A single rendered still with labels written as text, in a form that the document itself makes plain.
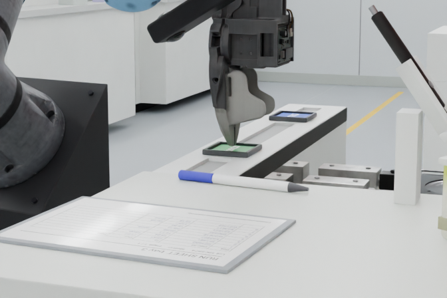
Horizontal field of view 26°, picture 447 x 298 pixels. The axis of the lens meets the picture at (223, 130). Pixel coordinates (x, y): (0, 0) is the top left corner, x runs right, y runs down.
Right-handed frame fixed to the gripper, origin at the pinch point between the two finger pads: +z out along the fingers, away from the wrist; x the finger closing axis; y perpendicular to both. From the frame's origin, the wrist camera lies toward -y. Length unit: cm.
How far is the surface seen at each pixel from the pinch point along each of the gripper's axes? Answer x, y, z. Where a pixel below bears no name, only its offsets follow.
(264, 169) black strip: -2.6, 5.5, 3.3
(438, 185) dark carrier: 17.2, 22.8, 8.2
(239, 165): -6.8, 4.0, 2.1
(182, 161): -7.0, -2.8, 2.1
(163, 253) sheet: -42.2, 10.1, 1.2
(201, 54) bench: 649, -255, 59
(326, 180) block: 11.1, 9.5, 7.3
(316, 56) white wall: 796, -193, 72
